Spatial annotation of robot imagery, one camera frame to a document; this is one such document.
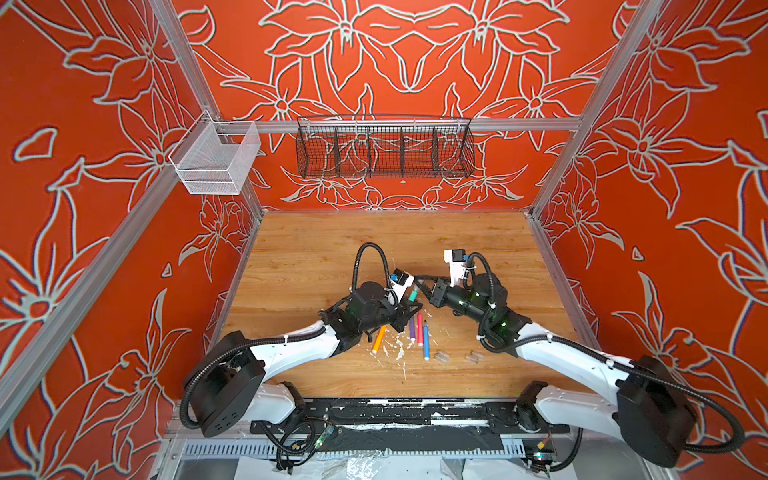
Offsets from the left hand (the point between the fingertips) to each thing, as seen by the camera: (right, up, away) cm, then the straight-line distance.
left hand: (420, 302), depth 77 cm
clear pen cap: (+7, -17, +5) cm, 19 cm away
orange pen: (-11, -13, +9) cm, 19 cm away
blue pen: (+3, -14, +7) cm, 16 cm away
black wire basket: (-9, +48, +21) cm, 53 cm away
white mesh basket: (-64, +43, +17) cm, 79 cm away
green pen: (-2, +2, -3) cm, 4 cm away
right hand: (-3, +6, -4) cm, 8 cm away
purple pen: (-1, -11, +11) cm, 15 cm away
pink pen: (+1, -10, +11) cm, 15 cm away
